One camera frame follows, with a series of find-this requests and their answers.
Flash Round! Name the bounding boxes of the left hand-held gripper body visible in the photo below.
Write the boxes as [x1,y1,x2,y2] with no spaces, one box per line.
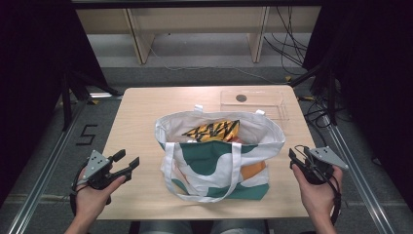
[82,149,119,191]

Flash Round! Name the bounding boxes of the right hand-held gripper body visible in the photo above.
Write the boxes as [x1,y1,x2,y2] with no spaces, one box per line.
[300,145,350,185]

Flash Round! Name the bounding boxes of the clear acrylic box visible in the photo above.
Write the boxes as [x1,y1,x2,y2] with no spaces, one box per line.
[219,90,290,122]

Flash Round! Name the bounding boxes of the white green orange tote bag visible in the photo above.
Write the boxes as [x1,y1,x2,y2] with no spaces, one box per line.
[154,104,287,204]

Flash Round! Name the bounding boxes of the yellow black chip bag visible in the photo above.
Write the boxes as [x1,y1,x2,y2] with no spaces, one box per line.
[181,119,242,143]

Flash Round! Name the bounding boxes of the person's right hand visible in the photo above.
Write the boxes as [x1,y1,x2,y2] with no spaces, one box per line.
[291,164,344,224]

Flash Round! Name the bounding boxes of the person's left hand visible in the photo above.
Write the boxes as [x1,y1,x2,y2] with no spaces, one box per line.
[75,169,128,222]

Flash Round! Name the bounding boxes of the person's left leg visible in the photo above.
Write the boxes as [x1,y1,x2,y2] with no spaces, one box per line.
[138,219,193,234]

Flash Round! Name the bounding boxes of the person's leg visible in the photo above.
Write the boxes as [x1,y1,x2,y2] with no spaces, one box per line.
[211,219,271,234]
[138,219,193,234]

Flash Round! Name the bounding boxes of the person's right leg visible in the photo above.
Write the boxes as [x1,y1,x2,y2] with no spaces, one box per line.
[211,219,271,234]

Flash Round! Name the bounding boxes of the black curtain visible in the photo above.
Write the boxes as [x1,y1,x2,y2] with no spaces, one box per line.
[302,0,413,209]
[0,0,109,208]

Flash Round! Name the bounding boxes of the beige wooden desk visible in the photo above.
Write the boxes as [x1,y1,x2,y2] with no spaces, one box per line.
[75,5,322,65]

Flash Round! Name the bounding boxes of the metal floor rail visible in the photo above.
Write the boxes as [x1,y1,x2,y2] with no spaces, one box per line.
[324,115,397,234]
[6,97,92,234]

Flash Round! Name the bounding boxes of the black floor cables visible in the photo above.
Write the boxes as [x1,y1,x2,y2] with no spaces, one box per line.
[298,93,333,148]

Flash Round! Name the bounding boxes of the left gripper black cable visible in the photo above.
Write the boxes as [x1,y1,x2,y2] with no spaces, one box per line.
[68,162,92,218]

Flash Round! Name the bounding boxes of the bundle of black cables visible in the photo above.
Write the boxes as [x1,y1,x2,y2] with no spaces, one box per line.
[262,6,310,76]

